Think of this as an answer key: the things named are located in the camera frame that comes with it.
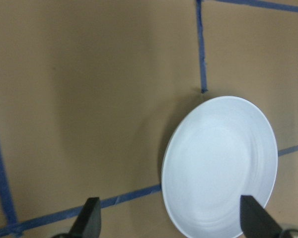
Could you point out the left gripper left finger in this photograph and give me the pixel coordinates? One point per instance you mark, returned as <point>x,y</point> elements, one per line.
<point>88,222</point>

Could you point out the blue plate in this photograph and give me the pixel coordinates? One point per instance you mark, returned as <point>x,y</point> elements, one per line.
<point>223,149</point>

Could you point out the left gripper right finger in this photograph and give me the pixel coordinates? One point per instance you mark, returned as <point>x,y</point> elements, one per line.
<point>255,222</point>

